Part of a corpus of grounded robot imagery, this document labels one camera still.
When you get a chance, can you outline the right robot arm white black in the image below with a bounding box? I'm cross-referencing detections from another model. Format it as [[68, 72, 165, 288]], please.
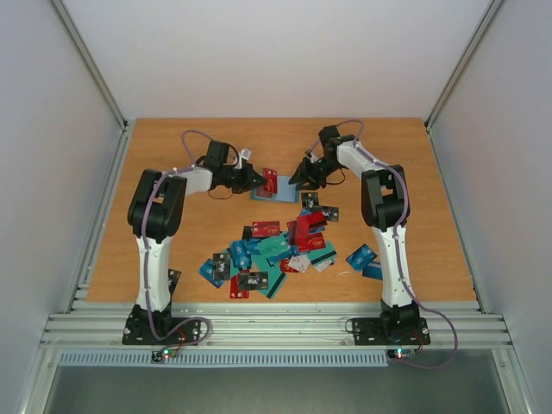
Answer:
[[289, 125, 422, 344]]

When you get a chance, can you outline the red card with magnetic stripe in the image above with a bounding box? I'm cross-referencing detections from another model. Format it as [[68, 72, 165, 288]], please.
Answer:
[[288, 210, 327, 248]]

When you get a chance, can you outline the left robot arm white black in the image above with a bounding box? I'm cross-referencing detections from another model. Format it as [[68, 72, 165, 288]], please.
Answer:
[[122, 141, 267, 345]]

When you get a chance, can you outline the black card left pile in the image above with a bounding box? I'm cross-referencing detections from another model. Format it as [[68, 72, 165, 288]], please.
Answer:
[[212, 252, 231, 281]]

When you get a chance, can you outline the lone black VIP card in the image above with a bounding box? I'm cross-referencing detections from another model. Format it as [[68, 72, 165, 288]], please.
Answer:
[[167, 268, 181, 296]]

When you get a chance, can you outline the blue card left pile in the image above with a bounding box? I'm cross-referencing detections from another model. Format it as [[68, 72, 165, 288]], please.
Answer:
[[229, 240, 252, 270]]

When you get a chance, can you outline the left small circuit board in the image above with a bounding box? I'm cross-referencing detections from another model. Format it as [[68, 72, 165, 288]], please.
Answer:
[[151, 348, 179, 363]]

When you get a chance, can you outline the blue card far right lower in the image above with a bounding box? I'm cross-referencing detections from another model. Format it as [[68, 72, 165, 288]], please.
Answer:
[[362, 261, 383, 280]]

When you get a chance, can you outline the grey slotted cable duct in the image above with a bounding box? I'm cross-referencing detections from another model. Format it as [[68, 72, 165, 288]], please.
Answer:
[[58, 349, 388, 368]]

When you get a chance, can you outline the black card near right arm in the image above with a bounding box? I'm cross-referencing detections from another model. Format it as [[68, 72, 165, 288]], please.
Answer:
[[317, 205, 340, 222]]

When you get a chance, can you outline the red VIP card in pile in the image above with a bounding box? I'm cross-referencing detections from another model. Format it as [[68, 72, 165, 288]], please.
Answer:
[[252, 221, 280, 238]]

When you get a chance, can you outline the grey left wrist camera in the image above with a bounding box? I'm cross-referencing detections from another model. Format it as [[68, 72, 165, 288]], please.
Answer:
[[234, 148, 252, 169]]

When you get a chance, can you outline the right small circuit board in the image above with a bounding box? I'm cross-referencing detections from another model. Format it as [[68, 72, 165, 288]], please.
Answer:
[[387, 348, 418, 360]]

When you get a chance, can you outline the teal VIP card centre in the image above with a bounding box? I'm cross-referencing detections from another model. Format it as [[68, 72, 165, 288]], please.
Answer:
[[257, 235, 293, 263]]

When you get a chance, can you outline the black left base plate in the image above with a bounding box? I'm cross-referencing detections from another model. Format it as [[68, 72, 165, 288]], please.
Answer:
[[122, 318, 205, 346]]

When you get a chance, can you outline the teal card with black stripe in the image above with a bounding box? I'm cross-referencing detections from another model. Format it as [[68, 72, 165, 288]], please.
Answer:
[[266, 273, 286, 299]]

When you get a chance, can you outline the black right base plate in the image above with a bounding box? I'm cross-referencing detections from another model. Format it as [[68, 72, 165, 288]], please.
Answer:
[[350, 317, 431, 347]]

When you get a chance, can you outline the red gold VIP card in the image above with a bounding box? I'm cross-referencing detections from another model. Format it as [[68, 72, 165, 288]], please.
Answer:
[[255, 168, 278, 198]]

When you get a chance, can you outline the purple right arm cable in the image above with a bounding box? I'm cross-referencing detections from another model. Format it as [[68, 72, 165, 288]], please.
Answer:
[[308, 119, 458, 370]]

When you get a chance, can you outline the blue card far right upper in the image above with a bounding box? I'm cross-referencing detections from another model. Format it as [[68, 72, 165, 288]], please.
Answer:
[[346, 244, 377, 272]]

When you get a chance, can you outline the black card on red card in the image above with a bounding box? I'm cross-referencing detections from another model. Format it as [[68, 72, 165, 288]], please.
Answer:
[[237, 272, 269, 291]]

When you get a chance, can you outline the aluminium frame rail front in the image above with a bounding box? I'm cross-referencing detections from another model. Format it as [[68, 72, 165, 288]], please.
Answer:
[[40, 301, 513, 350]]

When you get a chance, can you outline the teal leather card holder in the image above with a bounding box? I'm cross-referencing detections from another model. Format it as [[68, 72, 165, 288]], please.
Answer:
[[251, 175, 299, 204]]

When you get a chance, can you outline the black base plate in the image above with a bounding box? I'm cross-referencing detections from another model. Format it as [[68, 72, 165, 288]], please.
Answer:
[[350, 317, 431, 347], [122, 318, 205, 346]]

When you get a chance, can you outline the small circuit board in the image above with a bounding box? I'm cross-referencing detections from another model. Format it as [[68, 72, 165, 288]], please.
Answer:
[[387, 348, 418, 360], [151, 348, 179, 363]]

